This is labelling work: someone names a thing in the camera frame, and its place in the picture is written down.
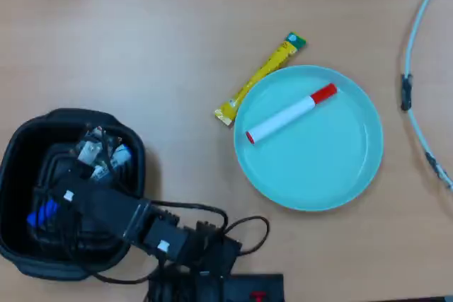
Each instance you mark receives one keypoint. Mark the black taped gripper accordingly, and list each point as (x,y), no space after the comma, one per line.
(106,206)

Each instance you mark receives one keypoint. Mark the white pen with blue cap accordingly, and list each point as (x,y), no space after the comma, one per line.
(42,214)

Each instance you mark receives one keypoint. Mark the black square bowl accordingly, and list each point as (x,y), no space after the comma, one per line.
(21,160)

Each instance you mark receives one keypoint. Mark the red clamp knob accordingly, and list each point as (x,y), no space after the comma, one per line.
(257,296)

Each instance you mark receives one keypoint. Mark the white marker with red cap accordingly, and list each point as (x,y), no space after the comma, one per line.
(283,116)

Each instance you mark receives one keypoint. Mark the yellow stick packet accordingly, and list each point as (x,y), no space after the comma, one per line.
(263,68)

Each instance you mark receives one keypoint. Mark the teal round plate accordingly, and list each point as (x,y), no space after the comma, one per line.
(318,160)

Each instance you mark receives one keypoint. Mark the small wrist camera board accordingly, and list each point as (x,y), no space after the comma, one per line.
(92,150)

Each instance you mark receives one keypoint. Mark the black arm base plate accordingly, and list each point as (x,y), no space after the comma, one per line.
(255,286)

